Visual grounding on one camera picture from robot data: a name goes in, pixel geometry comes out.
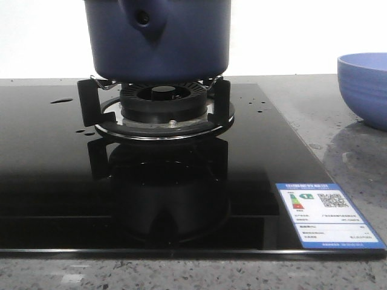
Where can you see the light blue bowl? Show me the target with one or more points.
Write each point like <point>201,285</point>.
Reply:
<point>362,84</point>

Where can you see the black pot support grate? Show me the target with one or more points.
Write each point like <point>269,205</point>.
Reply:
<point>108,120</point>

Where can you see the dark blue cooking pot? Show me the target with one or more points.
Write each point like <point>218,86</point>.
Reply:
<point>159,41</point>

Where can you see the black gas burner head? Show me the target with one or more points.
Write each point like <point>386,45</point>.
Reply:
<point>148,103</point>

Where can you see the black glass gas stove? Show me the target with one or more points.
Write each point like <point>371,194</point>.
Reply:
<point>67,191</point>

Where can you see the blue energy efficiency label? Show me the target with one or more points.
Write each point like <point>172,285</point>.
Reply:
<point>324,218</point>

